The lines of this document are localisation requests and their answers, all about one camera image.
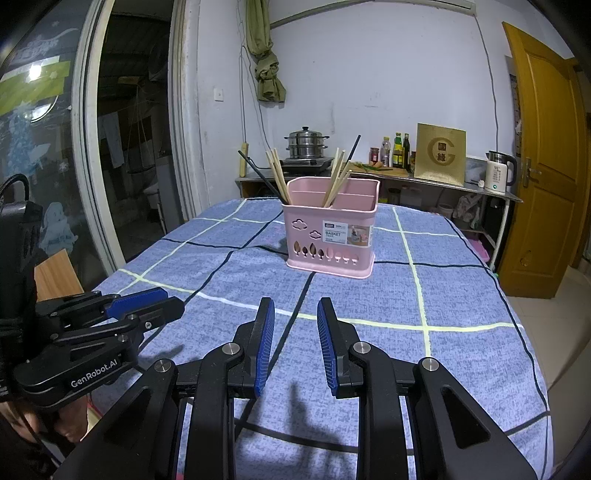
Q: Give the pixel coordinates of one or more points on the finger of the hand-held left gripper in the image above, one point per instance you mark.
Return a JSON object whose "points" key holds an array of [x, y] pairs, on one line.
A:
{"points": [[138, 300], [161, 311]]}

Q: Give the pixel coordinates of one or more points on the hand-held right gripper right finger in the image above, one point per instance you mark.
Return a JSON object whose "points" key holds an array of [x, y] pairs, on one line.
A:
{"points": [[328, 350]]}

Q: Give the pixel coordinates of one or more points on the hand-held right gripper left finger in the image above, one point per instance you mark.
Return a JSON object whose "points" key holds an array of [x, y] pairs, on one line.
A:
{"points": [[264, 350]]}

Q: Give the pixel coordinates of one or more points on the pink plastic utensil basket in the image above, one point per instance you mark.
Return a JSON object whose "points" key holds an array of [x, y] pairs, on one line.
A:
{"points": [[304, 240]]}

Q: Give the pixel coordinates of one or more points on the black chopstick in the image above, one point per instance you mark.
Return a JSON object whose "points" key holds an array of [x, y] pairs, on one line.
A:
{"points": [[353, 150], [258, 173]]}

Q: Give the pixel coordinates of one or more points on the brown wooden board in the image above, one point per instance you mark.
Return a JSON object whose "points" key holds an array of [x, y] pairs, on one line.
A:
{"points": [[55, 274]]}

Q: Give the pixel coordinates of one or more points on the blue checked cloth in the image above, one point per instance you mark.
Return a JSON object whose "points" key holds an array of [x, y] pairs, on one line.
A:
{"points": [[415, 300]]}

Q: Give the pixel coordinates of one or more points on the white hanging garment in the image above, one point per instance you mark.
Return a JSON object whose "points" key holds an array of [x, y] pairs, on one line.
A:
{"points": [[113, 138]]}

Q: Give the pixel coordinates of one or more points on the beige power strip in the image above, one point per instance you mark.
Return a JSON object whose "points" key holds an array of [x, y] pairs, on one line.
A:
{"points": [[242, 168]]}

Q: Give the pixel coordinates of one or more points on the pink plastic box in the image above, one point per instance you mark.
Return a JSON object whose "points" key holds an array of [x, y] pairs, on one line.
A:
{"points": [[481, 249]]}

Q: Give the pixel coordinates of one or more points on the black induction cooker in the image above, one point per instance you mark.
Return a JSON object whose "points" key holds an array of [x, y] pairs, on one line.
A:
{"points": [[318, 164]]}

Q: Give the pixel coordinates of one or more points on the wooden cutting board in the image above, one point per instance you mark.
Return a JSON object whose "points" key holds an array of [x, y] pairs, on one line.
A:
{"points": [[392, 171]]}

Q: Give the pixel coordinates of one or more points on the steel counter table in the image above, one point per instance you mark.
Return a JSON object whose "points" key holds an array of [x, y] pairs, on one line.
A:
{"points": [[438, 183]]}

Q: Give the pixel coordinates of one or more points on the red sauce jar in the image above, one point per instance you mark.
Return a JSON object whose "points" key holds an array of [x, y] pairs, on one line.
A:
{"points": [[374, 156]]}

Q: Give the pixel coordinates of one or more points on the gold square box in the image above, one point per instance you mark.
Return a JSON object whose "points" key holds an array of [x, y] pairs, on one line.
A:
{"points": [[425, 170]]}

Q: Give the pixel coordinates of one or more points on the clear plastic bottle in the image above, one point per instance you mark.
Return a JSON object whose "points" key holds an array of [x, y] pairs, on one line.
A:
{"points": [[385, 154]]}

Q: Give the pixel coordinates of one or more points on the steel steamer pot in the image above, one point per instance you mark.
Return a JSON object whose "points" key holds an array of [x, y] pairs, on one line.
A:
{"points": [[304, 145]]}

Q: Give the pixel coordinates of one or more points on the yellow oil bottle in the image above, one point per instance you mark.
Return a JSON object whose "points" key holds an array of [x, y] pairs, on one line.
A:
{"points": [[397, 154]]}

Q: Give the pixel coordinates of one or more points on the dark glass bottle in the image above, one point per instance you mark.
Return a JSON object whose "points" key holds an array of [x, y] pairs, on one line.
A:
{"points": [[407, 154]]}

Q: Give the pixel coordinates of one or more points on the yellow wooden door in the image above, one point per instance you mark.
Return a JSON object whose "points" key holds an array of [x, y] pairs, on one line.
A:
{"points": [[540, 230]]}

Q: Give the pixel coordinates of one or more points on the white electric kettle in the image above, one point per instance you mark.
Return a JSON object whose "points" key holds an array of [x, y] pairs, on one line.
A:
{"points": [[498, 173]]}

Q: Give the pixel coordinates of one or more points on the green hanging cloth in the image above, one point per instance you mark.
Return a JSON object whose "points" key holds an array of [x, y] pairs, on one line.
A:
{"points": [[268, 78]]}

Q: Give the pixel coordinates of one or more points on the white sliding door frame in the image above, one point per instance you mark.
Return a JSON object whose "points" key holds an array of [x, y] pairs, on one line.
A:
{"points": [[184, 138]]}

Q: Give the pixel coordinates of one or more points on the white wall switch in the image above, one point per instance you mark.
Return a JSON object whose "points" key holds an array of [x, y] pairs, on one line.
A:
{"points": [[219, 94]]}

